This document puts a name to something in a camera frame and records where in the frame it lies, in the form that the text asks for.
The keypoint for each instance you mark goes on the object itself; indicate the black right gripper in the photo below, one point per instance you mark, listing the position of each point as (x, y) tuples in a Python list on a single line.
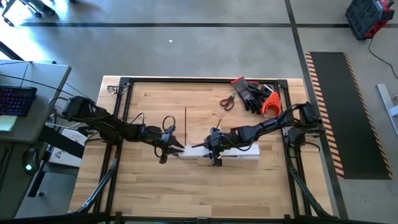
[(219, 139)]

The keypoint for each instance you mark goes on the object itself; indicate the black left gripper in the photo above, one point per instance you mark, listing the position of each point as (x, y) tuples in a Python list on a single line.
[(160, 138)]

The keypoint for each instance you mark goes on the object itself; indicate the white duct cover strip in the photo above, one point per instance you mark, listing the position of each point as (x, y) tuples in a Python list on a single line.
[(239, 150)]

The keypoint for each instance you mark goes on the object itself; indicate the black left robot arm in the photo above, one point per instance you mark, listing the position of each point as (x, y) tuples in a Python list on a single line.
[(105, 123)]

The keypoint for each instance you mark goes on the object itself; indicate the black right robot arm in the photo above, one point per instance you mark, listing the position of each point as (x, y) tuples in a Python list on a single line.
[(273, 124)]

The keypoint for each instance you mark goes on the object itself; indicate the black grey work glove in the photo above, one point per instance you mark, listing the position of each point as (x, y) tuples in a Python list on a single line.
[(244, 90), (258, 93)]

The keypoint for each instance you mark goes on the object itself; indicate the black tape roll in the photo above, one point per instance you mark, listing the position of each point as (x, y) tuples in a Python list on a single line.
[(264, 92)]

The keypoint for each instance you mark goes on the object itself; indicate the grey metal mounting plate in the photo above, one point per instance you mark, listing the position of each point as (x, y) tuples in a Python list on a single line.
[(285, 132)]

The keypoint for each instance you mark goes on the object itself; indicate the clear safety glasses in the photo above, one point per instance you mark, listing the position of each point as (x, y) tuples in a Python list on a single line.
[(111, 89)]

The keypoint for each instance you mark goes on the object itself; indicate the orange tape dispenser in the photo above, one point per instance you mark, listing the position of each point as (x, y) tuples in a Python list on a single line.
[(276, 99)]

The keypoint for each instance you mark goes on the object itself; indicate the white cardboard box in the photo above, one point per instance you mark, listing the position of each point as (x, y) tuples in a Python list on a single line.
[(66, 157)]

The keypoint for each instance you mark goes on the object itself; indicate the grey desk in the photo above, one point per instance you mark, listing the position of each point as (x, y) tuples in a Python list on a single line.
[(46, 93)]

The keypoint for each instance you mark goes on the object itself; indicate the black computer mouse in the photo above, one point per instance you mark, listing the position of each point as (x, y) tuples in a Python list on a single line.
[(29, 161)]

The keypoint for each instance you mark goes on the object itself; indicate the black striped floor mat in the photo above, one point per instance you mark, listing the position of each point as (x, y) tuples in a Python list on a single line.
[(348, 118)]

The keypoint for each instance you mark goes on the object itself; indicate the black keyboard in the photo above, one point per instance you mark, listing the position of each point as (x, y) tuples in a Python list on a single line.
[(15, 101)]

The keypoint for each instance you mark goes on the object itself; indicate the green sticky note pad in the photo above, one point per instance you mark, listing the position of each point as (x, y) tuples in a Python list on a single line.
[(7, 123)]

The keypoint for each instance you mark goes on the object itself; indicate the grey metal bar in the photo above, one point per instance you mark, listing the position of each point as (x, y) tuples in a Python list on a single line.
[(385, 99)]

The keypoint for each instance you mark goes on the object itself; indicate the grey chair base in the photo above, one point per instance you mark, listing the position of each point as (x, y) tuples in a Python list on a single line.
[(43, 9)]

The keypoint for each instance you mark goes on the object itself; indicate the black and red tool box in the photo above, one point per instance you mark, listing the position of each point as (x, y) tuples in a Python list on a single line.
[(363, 17)]

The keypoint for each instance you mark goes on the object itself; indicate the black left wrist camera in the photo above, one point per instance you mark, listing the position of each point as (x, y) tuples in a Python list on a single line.
[(163, 159)]

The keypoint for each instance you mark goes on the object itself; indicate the black aluminium table frame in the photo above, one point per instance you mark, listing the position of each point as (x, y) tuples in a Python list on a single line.
[(155, 80)]

